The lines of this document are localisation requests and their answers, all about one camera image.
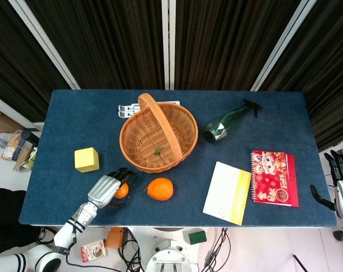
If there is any black bag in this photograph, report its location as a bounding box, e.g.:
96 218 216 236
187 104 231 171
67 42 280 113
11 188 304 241
0 186 41 256

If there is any red white snack box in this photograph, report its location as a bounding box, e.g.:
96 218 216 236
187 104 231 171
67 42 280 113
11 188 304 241
80 239 109 263

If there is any open brown cardboard box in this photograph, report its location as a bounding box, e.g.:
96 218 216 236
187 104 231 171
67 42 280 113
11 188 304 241
12 141 38 171

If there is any dark screen panel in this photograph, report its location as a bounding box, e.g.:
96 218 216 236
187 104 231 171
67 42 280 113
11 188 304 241
0 0 72 121
25 0 164 90
260 0 343 152
174 0 301 91

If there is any white yellow Lexicon booklet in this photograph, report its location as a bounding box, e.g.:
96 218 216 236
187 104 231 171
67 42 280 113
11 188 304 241
202 161 252 226

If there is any woven wicker basket with handle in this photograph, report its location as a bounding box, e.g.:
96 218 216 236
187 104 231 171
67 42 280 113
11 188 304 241
119 92 199 174

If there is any printed cardboard box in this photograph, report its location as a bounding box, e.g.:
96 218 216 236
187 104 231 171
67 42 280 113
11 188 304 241
1 135 23 162

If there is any white screen post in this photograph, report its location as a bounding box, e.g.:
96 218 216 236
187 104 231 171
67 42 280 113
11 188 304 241
250 0 317 92
161 0 177 91
8 0 81 90

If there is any yellow foam block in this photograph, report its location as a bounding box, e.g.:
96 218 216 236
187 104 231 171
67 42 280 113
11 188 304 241
74 147 100 173

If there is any blue tablecloth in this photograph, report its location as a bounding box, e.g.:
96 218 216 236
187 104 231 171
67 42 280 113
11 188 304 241
18 90 338 227

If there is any red spiral calendar notebook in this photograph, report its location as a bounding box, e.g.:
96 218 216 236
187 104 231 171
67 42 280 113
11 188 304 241
250 150 299 208

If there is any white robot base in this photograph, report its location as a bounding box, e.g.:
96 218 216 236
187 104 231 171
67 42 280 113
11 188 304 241
144 226 201 272

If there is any small orange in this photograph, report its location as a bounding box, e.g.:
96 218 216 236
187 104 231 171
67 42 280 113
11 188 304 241
114 182 130 199

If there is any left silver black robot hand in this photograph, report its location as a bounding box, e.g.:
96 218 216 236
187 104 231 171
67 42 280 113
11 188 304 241
87 167 138 210

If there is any large orange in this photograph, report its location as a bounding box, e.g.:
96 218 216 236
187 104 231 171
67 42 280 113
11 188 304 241
147 177 174 202

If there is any green glass spray bottle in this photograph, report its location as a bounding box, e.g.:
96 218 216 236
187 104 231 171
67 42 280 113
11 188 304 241
203 99 263 143

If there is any black cable bundle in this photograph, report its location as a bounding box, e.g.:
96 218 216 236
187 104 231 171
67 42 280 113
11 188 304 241
203 227 232 272
119 228 146 272

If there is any green block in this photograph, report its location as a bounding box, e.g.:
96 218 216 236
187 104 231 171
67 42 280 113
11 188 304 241
188 231 208 245

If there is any orange box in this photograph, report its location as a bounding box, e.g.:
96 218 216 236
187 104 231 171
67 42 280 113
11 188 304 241
106 226 125 249

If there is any white power strip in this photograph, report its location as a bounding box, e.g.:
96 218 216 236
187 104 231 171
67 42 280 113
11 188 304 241
117 101 181 118

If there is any black cylinder container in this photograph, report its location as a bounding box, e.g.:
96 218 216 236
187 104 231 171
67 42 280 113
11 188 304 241
20 129 40 145

